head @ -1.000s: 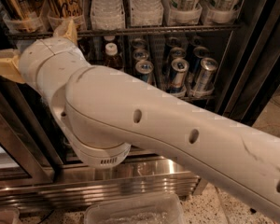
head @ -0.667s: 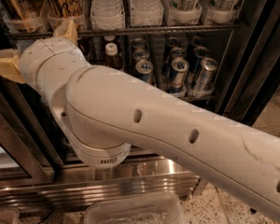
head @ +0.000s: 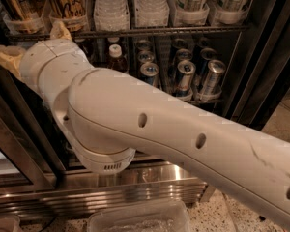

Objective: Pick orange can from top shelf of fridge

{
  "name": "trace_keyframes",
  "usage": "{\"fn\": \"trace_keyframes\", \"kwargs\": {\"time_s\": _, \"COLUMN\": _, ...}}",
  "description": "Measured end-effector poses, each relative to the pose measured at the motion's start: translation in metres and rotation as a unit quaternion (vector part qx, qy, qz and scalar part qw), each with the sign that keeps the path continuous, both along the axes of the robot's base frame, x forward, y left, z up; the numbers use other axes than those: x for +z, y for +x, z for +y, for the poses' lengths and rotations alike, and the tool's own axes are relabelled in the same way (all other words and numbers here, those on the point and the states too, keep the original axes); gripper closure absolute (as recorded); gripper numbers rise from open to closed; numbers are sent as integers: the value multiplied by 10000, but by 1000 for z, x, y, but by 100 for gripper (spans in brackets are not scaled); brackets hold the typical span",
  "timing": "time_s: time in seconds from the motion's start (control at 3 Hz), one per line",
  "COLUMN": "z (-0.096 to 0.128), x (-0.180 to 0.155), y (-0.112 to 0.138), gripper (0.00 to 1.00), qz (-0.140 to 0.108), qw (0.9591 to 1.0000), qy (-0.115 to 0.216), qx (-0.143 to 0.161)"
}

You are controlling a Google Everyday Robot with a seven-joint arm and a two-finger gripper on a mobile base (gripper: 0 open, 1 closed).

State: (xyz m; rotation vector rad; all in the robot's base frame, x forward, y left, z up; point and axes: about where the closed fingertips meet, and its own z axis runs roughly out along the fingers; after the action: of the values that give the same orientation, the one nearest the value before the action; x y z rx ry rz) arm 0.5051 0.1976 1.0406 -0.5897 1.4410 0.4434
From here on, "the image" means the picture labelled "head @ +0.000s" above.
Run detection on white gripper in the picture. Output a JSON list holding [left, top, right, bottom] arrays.
[[0, 19, 90, 97]]

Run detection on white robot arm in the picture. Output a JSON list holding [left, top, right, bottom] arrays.
[[0, 23, 290, 232]]

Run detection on left fridge sliding door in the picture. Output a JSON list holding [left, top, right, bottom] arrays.
[[0, 65, 57, 196]]

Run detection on blue silver can front left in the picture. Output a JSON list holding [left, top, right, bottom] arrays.
[[139, 62, 160, 87]]

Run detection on blue silver can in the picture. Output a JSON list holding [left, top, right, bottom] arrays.
[[171, 60, 195, 98], [139, 62, 160, 87]]

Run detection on stainless fridge base grille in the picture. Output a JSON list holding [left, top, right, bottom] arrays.
[[0, 160, 215, 220]]

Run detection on blue silver can front middle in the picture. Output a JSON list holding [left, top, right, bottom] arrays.
[[171, 60, 195, 98]]

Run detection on green white can left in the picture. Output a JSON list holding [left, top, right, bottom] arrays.
[[168, 0, 210, 27]]

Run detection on green white can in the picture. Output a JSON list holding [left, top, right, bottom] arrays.
[[168, 0, 210, 27], [207, 0, 250, 26]]

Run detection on silver can front right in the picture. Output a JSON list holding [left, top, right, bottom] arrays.
[[196, 59, 226, 101]]

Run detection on green white can right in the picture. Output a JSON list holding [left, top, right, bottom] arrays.
[[207, 0, 250, 26]]

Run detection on open glass fridge door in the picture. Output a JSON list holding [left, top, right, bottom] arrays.
[[222, 0, 290, 130]]

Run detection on clear water bottle left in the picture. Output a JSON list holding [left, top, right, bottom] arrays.
[[94, 0, 130, 31]]

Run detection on clear water bottle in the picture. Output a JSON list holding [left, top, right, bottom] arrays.
[[94, 0, 130, 31], [134, 0, 169, 28]]

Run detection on tea bottle front right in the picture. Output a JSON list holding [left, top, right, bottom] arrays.
[[107, 44, 129, 73]]

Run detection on clear water bottle right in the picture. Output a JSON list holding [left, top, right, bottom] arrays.
[[134, 0, 169, 28]]

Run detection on clear plastic bin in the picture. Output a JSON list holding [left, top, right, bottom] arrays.
[[86, 199, 192, 232]]

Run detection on top wire shelf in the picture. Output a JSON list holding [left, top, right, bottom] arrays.
[[6, 23, 250, 42]]

